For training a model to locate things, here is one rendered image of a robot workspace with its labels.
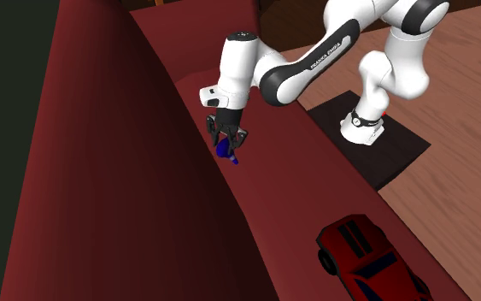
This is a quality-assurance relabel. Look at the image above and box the blue bottle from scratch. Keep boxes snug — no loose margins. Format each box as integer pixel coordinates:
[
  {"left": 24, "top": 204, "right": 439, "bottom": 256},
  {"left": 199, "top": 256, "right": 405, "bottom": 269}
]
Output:
[{"left": 215, "top": 139, "right": 240, "bottom": 166}]

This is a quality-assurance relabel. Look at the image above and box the red toy car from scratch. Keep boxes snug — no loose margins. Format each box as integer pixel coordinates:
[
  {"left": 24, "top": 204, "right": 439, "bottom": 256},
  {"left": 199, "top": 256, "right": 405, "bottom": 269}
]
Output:
[{"left": 315, "top": 213, "right": 432, "bottom": 301}]

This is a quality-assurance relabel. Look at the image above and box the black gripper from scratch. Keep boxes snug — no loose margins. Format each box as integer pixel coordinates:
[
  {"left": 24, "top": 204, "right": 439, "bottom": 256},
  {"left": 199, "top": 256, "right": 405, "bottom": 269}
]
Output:
[{"left": 205, "top": 107, "right": 249, "bottom": 155}]

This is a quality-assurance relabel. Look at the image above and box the dark robot stand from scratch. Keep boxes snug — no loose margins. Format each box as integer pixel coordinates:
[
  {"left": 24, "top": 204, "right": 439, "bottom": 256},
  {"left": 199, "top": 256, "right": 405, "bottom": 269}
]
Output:
[{"left": 307, "top": 90, "right": 431, "bottom": 192}]

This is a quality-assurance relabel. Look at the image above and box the dark red sofa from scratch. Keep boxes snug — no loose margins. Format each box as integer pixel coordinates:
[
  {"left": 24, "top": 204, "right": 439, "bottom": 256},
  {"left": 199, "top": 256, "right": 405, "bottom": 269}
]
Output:
[{"left": 0, "top": 0, "right": 473, "bottom": 301}]

